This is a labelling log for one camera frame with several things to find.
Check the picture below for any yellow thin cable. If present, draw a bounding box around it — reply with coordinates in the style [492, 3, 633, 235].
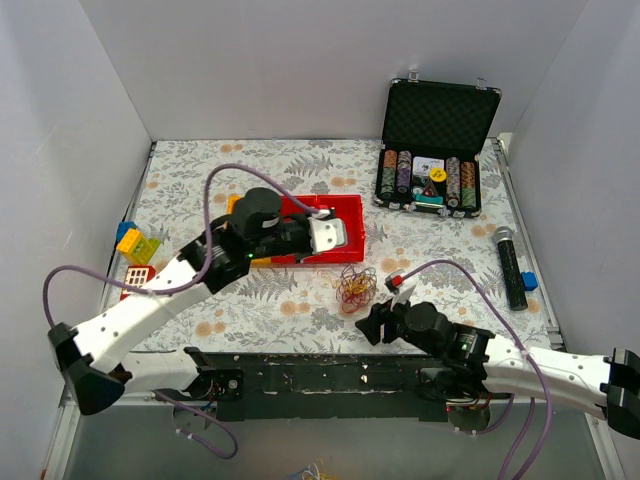
[337, 267, 376, 306]

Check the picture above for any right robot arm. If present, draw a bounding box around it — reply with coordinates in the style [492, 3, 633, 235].
[355, 301, 639, 439]

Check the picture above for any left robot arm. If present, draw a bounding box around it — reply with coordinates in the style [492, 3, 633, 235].
[48, 188, 345, 415]

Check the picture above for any red plastic bin middle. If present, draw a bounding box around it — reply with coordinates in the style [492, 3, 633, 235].
[251, 195, 319, 268]

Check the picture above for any red plastic bin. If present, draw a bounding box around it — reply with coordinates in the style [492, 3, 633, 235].
[297, 194, 366, 265]
[251, 195, 319, 268]

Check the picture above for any red plastic bin right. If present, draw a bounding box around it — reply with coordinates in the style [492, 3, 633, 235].
[297, 194, 366, 265]

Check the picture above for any yellow plastic bin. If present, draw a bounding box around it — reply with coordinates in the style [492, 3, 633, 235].
[226, 195, 242, 214]

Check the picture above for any floral patterned table mat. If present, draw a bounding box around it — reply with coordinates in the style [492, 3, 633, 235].
[80, 141, 550, 367]

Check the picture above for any black handheld microphone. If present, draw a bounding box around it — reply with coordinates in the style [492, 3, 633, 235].
[493, 226, 528, 311]

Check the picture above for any teal rectangular tag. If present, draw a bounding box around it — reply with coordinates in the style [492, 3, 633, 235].
[414, 195, 443, 205]

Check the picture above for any poker chip stack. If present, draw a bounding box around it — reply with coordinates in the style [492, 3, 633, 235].
[445, 157, 460, 207]
[379, 150, 398, 199]
[460, 162, 476, 209]
[395, 150, 412, 195]

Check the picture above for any blue toy block right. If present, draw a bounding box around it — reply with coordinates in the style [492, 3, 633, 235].
[521, 272, 539, 292]

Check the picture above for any blue toy block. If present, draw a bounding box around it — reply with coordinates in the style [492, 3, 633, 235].
[521, 272, 539, 292]
[116, 221, 137, 243]

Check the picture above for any lime green toy block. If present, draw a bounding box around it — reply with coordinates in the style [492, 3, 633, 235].
[133, 238, 161, 265]

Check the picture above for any yellow round dealer button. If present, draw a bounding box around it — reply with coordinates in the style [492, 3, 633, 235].
[429, 167, 447, 183]

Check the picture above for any playing card deck box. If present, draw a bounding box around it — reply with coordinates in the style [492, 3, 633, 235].
[412, 156, 445, 179]

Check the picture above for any red white window block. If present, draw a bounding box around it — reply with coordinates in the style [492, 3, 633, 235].
[124, 265, 156, 288]

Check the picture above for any yellow toy block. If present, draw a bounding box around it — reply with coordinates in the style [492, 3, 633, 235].
[116, 229, 146, 265]

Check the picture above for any blue toy block left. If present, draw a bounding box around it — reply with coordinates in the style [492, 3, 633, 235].
[116, 221, 137, 243]

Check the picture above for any black poker chip case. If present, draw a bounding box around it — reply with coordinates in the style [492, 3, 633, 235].
[374, 78, 502, 218]

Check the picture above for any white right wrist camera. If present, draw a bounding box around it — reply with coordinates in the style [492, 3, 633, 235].
[385, 270, 416, 308]

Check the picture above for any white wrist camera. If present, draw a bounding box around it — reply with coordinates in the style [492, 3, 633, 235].
[308, 209, 348, 255]
[385, 270, 416, 308]

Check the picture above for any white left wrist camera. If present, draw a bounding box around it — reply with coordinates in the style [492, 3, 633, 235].
[308, 209, 348, 255]

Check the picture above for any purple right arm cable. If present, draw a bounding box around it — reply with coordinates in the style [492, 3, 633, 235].
[402, 259, 554, 480]

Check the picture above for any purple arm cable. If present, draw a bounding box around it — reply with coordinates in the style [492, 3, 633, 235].
[402, 259, 554, 480]
[42, 163, 336, 460]

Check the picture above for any cable bundle bottom edge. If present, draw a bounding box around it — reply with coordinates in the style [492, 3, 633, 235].
[285, 458, 337, 480]

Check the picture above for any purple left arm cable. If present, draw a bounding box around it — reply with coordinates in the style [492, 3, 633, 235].
[42, 163, 336, 460]

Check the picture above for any aluminium frame rail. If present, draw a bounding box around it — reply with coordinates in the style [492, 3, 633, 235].
[40, 392, 160, 480]

